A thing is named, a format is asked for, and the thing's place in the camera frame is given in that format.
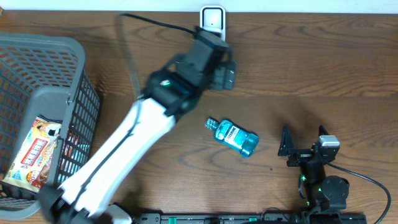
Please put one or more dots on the white barcode scanner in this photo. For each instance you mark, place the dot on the white barcode scanner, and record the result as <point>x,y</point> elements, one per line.
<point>213,19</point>

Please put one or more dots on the grey plastic shopping basket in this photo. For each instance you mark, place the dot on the grey plastic shopping basket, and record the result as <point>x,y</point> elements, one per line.
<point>44,75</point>

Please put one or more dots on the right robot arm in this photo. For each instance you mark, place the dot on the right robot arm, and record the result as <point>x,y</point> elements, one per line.
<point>325,195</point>

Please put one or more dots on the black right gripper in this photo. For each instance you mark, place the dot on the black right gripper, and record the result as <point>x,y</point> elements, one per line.
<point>301,155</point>

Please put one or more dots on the yellow snack bag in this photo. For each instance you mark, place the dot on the yellow snack bag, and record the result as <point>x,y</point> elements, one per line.
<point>30,168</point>

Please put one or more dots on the blue mouthwash bottle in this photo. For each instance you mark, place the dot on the blue mouthwash bottle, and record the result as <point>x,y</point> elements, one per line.
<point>233,136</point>

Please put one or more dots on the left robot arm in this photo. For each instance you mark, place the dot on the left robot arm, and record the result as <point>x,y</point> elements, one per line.
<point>170,93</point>

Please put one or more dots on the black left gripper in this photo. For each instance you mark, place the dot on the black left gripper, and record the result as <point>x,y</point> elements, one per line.
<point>222,71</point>

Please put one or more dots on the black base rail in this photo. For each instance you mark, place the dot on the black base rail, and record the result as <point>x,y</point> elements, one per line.
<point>277,218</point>

